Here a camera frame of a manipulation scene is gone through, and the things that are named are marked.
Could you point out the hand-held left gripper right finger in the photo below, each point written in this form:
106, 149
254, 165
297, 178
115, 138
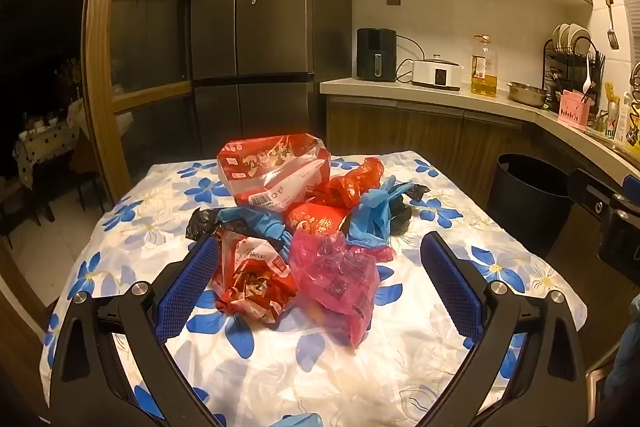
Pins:
450, 287

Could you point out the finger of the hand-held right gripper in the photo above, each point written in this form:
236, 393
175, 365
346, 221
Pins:
592, 194
631, 183

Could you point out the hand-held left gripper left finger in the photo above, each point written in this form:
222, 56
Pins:
187, 292

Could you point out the black trash bin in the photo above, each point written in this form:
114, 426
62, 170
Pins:
530, 202

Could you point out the red snack bag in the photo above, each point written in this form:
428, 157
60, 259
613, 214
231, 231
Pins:
255, 287

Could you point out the blue disposable glove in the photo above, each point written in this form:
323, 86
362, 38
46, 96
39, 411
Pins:
250, 222
372, 217

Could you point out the pink plastic bag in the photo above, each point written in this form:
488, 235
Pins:
340, 287

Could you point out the orange-red plastic bag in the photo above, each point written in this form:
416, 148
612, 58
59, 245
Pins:
355, 184

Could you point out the red paper cup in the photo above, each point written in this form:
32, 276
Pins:
312, 219

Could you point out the large red clear plastic bag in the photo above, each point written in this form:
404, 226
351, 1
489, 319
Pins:
270, 167

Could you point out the green and white can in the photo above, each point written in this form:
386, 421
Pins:
610, 124

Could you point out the white pump bottle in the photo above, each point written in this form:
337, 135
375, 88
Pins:
623, 119

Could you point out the pink utensil holder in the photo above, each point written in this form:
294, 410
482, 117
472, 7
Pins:
574, 109

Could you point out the yellow dish brush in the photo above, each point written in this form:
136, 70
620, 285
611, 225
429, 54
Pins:
610, 91

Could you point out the stainless steel basin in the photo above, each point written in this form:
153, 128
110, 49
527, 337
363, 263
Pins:
527, 94

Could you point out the black dish rack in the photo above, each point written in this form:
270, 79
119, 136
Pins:
565, 67

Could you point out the floral tablecloth table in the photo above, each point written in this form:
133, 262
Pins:
300, 382

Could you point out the hanging slotted spatula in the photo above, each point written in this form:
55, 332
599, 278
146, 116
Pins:
611, 34

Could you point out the white plate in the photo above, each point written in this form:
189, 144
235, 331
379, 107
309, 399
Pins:
561, 36
580, 34

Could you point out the cooking oil bottle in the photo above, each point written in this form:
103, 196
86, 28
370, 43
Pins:
484, 72

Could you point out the wooden kitchen counter cabinets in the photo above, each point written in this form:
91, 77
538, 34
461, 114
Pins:
400, 127

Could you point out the white electric cooker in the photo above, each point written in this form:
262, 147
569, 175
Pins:
436, 73

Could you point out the dining table with dotted cloth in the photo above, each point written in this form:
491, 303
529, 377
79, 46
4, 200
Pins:
45, 147

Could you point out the black air fryer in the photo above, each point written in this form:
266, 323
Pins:
376, 54

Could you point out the wooden glass sliding door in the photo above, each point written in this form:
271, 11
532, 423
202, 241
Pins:
100, 57

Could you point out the dark steel refrigerator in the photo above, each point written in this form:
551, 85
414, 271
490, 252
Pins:
250, 32

